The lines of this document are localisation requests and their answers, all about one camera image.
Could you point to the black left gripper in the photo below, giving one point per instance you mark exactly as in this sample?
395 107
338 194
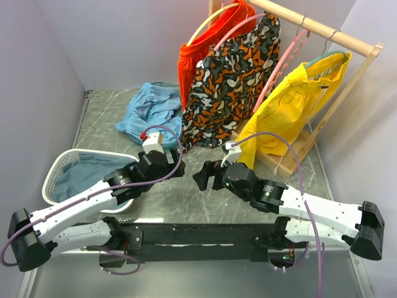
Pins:
180 171

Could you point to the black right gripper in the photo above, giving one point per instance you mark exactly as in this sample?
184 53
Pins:
209 169

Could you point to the light blue shorts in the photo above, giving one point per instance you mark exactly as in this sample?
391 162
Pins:
154 104

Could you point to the pink wavy hanger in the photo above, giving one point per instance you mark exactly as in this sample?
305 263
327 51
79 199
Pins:
299 40

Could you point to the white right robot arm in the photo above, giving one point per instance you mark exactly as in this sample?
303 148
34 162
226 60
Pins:
301 217

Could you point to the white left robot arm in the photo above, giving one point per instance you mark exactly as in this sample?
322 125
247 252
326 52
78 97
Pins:
35 237

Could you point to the camouflage patterned shorts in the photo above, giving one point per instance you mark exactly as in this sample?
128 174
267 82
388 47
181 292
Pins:
227 84

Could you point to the yellow shorts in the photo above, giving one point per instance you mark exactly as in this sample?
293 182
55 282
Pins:
298 98

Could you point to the orange shorts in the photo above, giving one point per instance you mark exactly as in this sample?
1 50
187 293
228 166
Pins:
198 48

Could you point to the yellow hanger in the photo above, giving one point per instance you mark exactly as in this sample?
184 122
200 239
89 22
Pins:
215 9

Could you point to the pink hanger with camouflage shorts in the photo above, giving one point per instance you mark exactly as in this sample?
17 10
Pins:
236 27

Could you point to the green hanger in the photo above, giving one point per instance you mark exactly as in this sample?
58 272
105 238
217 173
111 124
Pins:
327 54

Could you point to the wooden clothes rack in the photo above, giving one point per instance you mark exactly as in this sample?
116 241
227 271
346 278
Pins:
271 148

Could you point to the grey-blue cloth in basket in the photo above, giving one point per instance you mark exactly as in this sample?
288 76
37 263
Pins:
77 174

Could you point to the white perforated laundry basket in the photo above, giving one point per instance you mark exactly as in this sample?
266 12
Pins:
74 155

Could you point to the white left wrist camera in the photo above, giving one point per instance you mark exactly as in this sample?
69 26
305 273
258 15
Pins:
152 142

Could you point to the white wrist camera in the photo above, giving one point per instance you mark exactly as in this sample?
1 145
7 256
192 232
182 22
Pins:
232 152
152 142

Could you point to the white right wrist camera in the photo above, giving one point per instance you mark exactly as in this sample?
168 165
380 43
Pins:
232 152

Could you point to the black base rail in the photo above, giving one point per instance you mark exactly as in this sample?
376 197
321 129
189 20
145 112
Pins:
200 242

